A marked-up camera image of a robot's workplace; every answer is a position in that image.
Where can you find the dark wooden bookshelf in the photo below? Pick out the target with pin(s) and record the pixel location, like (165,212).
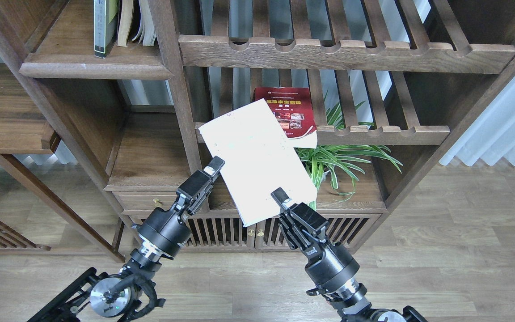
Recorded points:
(133,116)

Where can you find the white curtain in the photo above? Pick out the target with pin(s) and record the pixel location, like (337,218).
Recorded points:
(492,136)

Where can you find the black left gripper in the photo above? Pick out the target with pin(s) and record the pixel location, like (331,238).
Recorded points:
(165,231)

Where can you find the tan standing book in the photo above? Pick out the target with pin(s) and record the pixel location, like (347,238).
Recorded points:
(125,21)

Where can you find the red cover book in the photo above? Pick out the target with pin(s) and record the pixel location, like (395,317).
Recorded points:
(292,108)

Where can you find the wooden side table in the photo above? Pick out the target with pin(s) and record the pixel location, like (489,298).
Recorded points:
(46,206)

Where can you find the grey green cover book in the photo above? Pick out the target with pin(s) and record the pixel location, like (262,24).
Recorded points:
(105,25)

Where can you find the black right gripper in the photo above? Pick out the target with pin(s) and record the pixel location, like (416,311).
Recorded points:
(330,265)

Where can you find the brass drawer knob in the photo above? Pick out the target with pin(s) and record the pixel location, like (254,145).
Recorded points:
(157,203)

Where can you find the white paperback book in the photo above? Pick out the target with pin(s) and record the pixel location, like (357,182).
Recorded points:
(258,159)

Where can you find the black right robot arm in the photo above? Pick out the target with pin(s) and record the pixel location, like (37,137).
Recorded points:
(360,310)

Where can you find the white open standing book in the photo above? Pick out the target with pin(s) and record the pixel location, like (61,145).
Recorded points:
(146,33)

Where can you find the green spider plant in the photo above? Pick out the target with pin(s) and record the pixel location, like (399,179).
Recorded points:
(324,160)

